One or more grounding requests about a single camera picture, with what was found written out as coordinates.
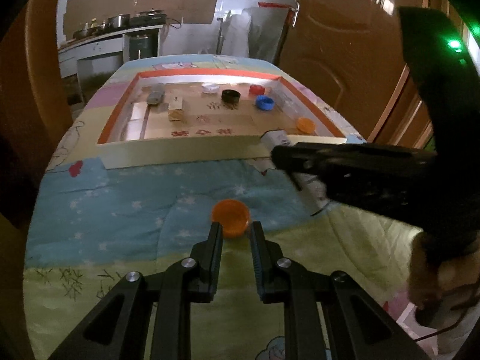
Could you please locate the small white carton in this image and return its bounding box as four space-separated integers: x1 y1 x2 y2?
260 130 331 216

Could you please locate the white kitchen counter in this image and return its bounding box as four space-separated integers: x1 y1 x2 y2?
58 24 166 79

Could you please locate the plastic-wrapped panel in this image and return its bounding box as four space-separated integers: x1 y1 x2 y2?
227 7 289 64

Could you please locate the clear small tube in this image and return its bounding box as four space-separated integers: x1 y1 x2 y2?
167 95 187 122

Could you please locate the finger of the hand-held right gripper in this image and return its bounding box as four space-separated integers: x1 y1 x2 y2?
271 142 439 181
322 174 424 218

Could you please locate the person's right hand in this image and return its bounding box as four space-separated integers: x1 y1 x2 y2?
409 229 480 327

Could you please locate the steel pot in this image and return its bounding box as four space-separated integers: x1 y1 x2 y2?
107 14 131 29

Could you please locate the green kitchen appliance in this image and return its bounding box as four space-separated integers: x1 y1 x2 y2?
125 32 158 61

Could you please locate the grey bottle cap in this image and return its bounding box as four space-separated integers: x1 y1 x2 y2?
147 83 166 107

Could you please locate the metal door handle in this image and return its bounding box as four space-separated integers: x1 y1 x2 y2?
287 0 302 27

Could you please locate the brown wooden door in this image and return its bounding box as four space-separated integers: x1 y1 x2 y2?
277 0 436 143

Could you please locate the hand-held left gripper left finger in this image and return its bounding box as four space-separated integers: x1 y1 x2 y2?
49 221 224 360

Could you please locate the black stove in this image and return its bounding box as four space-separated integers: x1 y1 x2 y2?
129 10 168 25

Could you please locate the shallow cardboard box tray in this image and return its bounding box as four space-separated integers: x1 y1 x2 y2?
97 68 366 170

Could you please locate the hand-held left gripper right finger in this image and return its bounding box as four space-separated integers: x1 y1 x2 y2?
250 220 432 360

